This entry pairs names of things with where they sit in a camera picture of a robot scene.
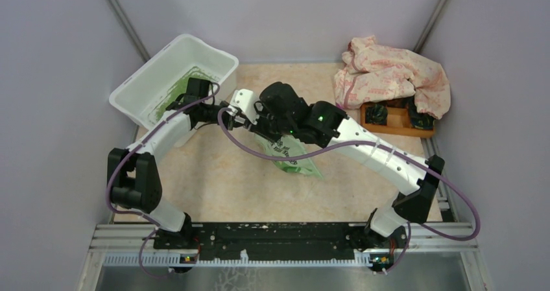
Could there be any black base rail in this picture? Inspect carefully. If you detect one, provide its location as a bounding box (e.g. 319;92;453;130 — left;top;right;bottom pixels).
149;222;409;270

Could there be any green litter in box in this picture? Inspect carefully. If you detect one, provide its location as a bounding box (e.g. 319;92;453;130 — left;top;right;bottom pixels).
152;66;219;123

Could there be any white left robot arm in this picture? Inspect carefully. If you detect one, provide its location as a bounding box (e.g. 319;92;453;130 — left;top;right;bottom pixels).
105;78;220;248

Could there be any pink patterned cloth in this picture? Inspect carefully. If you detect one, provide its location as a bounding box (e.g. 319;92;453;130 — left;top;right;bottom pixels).
333;36;451;119

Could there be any dark patterned item left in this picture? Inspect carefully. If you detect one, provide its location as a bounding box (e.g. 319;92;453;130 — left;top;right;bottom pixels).
365;104;388;125

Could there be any dark patterned item right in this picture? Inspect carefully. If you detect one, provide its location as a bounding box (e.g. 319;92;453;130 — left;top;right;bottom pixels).
407;99;435;130

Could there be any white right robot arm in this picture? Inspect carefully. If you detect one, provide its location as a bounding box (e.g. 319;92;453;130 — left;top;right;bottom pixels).
232;82;445;247

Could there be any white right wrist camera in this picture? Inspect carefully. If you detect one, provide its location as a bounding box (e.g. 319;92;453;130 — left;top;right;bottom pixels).
228;89;259;130

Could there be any green cat litter bag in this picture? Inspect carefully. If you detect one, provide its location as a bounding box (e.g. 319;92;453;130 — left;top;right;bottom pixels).
253;134;324;181

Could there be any wooden tray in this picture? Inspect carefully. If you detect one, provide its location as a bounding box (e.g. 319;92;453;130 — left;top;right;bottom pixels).
359;103;436;139

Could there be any dark patterned item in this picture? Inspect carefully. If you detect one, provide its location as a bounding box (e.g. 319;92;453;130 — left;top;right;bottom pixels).
407;99;435;130
365;104;388;125

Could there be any white plastic litter box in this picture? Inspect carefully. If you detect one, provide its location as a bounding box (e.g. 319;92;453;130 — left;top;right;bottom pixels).
109;34;239;130

